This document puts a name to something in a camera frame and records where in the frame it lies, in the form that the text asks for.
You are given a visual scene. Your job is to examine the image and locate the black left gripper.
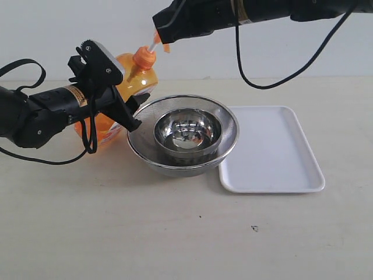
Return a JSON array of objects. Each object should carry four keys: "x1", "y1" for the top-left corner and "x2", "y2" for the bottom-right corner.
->
[{"x1": 68, "y1": 40, "x2": 150, "y2": 132}]

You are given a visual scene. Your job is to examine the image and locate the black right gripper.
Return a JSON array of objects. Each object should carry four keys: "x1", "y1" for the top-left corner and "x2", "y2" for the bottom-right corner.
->
[{"x1": 152, "y1": 1, "x2": 236, "y2": 44}]

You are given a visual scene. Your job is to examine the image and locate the orange dish soap pump bottle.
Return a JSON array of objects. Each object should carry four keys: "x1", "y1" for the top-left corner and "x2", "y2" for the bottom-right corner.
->
[{"x1": 73, "y1": 31, "x2": 172, "y2": 147}]

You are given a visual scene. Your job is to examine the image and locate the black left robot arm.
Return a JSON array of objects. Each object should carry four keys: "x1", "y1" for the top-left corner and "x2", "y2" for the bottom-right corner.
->
[{"x1": 1, "y1": 40, "x2": 150, "y2": 148}]

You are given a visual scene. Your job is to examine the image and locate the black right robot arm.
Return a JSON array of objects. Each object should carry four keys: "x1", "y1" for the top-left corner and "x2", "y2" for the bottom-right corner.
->
[{"x1": 152, "y1": 0, "x2": 372, "y2": 44}]

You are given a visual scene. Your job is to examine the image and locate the small stainless steel bowl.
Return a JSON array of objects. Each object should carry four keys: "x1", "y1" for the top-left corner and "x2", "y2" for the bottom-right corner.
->
[{"x1": 153, "y1": 107, "x2": 223, "y2": 159}]

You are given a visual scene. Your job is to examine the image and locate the large steel strainer basin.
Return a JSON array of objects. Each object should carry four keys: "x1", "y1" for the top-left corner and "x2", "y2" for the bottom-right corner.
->
[{"x1": 126, "y1": 94, "x2": 240, "y2": 177}]

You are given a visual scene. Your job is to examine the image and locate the white plastic tray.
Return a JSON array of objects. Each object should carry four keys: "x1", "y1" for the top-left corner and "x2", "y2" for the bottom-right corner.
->
[{"x1": 219, "y1": 106, "x2": 326, "y2": 194}]

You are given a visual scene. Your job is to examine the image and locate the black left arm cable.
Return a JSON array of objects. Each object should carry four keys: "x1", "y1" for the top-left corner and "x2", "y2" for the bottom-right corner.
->
[{"x1": 0, "y1": 58, "x2": 98, "y2": 165}]

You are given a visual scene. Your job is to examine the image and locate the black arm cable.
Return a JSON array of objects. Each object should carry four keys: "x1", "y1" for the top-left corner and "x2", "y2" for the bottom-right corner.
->
[
  {"x1": 234, "y1": 0, "x2": 358, "y2": 90},
  {"x1": 0, "y1": 58, "x2": 98, "y2": 165}
]

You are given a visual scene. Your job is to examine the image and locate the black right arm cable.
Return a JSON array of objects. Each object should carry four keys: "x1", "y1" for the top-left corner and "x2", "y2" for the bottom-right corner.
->
[{"x1": 234, "y1": 0, "x2": 358, "y2": 90}]

